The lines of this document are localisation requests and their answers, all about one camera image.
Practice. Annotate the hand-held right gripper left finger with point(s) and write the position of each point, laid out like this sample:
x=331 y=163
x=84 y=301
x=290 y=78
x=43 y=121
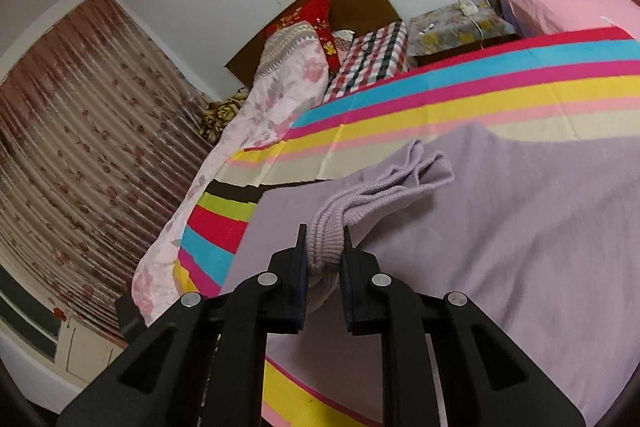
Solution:
x=300 y=287

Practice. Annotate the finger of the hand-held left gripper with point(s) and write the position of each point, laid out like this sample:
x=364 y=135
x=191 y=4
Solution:
x=129 y=317

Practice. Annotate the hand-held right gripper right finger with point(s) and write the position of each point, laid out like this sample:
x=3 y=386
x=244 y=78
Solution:
x=347 y=292

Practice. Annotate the purple pants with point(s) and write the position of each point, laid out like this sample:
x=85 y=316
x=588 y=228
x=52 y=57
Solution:
x=500 y=257

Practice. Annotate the cream cabinet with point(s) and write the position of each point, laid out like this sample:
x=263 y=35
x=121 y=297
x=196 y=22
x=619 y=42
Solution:
x=85 y=352

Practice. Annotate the pink floral quilt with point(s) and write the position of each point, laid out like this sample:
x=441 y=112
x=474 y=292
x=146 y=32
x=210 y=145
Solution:
x=225 y=157

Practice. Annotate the leopard print blanket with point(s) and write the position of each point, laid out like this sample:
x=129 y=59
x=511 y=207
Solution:
x=222 y=112

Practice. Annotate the floral curtain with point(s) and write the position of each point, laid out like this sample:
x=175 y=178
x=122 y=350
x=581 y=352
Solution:
x=75 y=132

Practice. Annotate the rainbow striped blanket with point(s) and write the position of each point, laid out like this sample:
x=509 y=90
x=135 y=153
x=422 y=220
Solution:
x=450 y=92

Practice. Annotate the plaid bed sheet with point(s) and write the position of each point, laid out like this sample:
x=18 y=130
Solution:
x=370 y=57

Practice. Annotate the polka dot pillow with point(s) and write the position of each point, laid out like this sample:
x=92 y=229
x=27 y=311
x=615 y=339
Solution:
x=344 y=41

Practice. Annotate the red patterned pillow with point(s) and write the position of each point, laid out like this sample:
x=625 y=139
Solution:
x=312 y=12

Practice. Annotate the nightstand with floral cloth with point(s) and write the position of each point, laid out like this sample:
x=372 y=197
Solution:
x=450 y=27

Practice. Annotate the white power strip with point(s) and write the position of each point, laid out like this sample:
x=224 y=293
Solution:
x=470 y=6

